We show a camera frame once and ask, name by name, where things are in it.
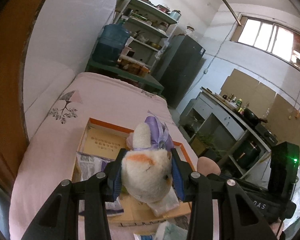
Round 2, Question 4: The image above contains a green flower tissue pack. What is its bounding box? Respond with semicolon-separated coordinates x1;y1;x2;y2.
134;221;188;240

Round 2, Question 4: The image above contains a dark refrigerator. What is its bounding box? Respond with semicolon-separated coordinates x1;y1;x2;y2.
152;35;205;108

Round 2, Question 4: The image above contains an orange-rimmed cardboard tray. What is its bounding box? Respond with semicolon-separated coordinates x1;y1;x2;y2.
76;115;191;226

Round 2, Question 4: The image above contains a green low table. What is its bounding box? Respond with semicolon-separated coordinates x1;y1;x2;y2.
85;60;164;95

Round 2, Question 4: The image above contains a pink bed sheet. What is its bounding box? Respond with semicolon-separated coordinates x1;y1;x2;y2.
9;73;198;239

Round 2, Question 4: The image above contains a plush bunny purple dress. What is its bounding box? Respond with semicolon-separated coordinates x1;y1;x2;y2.
121;115;179;217

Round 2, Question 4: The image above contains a purple white tissue pack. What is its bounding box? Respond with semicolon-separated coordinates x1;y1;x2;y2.
77;152;124;217

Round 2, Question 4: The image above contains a white storage shelf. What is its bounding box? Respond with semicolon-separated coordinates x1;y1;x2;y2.
114;0;181;70

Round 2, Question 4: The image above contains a white kitchen counter cabinet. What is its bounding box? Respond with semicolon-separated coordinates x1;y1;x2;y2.
179;89;271;184

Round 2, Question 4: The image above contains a blue water jug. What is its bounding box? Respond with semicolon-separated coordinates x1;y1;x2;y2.
92;16;130;66

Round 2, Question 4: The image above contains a pink egg-shaped sponge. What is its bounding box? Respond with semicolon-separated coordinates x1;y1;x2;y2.
197;157;221;176

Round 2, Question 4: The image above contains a window with white frame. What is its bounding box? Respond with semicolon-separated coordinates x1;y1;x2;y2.
231;16;300;71

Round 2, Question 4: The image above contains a brown wooden door frame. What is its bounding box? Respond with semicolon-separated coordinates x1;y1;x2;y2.
0;0;46;193

